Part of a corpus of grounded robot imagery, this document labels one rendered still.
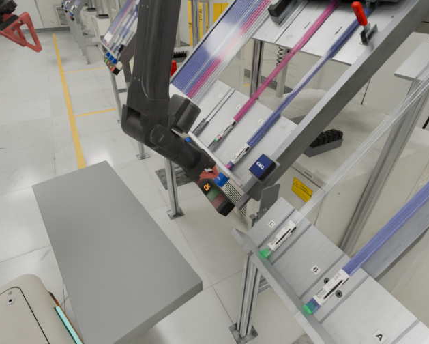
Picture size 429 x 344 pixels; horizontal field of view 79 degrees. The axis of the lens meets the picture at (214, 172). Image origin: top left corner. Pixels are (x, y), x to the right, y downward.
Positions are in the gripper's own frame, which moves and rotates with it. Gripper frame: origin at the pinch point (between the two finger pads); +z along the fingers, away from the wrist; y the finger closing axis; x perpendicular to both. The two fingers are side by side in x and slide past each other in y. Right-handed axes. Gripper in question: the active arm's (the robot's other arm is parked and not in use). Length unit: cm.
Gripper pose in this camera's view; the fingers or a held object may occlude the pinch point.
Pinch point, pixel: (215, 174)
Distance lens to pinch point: 67.7
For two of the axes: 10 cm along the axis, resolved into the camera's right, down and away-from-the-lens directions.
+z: 6.0, 4.0, 6.9
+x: -6.5, 7.5, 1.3
